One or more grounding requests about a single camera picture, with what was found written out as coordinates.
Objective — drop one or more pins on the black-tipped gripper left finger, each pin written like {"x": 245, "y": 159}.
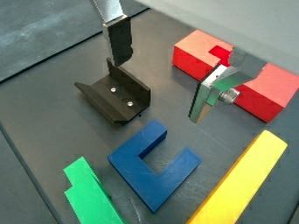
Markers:
{"x": 117, "y": 28}

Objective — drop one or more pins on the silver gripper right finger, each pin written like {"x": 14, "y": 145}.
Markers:
{"x": 218, "y": 86}

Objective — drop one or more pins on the blue U-shaped block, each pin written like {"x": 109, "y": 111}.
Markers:
{"x": 153, "y": 175}

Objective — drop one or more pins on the black angled fixture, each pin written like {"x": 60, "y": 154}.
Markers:
{"x": 120, "y": 95}

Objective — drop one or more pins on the red slotted base block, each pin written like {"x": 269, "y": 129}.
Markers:
{"x": 265, "y": 96}

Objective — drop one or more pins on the yellow long block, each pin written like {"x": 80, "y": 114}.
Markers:
{"x": 230, "y": 197}

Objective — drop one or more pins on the green stepped block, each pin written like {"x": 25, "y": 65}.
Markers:
{"x": 88, "y": 196}

